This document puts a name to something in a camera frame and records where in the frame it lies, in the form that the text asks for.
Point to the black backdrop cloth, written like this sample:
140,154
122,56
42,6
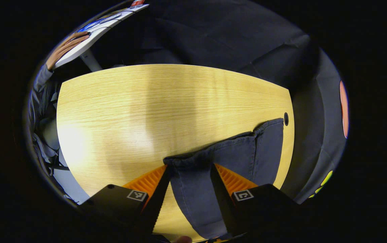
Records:
213,30

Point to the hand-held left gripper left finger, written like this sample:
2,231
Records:
158,206

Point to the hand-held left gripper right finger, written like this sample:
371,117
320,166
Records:
220,199

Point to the white printed side table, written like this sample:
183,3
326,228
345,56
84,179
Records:
112,21

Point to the dark blue jeans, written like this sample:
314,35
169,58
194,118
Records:
193,189

